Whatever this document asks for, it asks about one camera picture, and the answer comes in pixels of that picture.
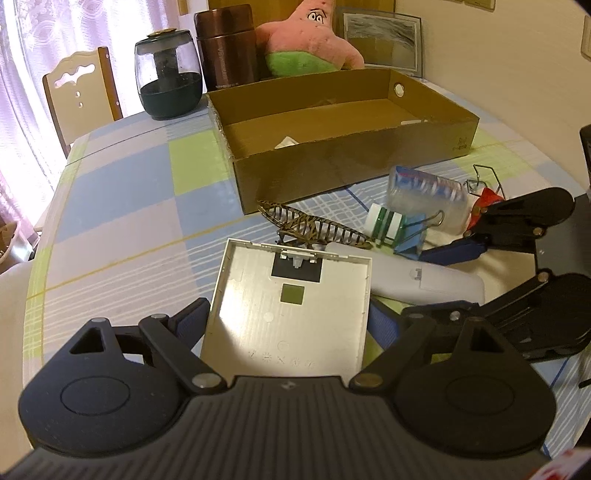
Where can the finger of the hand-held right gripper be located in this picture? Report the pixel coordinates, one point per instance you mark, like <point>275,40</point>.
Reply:
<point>512,297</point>
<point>455,251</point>

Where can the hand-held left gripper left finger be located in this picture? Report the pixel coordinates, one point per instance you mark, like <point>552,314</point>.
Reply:
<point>191,318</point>

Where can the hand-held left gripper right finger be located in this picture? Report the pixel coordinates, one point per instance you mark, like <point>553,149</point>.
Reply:
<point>382,323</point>

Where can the blue binder clip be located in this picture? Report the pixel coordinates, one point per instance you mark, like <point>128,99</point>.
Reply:
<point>413,240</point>

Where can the white remote control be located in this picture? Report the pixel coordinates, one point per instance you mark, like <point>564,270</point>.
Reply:
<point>415,279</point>

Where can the red cat figurine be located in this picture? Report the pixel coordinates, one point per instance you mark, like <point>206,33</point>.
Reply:
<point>485,201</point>

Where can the white square plastic panel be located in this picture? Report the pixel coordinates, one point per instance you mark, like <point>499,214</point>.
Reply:
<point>286,323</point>

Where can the brown cardboard box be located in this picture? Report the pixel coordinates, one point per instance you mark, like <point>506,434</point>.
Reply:
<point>351,161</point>

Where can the green and white spool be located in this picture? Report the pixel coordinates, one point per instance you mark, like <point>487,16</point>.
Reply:
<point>383,224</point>

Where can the white crumpled paper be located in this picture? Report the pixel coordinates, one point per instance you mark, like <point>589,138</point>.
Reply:
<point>286,142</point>

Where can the dark glass jar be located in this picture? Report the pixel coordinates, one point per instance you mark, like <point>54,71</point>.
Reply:
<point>168,87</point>

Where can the wooden chair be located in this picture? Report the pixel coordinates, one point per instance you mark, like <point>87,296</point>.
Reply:
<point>81,99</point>

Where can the pink starfish plush toy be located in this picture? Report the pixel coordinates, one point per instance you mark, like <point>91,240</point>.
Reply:
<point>309,41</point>

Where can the brown thermos flask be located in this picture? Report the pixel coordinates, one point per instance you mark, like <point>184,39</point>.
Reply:
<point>226,50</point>

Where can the sheer purple curtain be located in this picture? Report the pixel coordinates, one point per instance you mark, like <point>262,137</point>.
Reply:
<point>55,37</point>

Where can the glass picture frame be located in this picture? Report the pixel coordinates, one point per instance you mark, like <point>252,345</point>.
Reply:
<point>383,41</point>

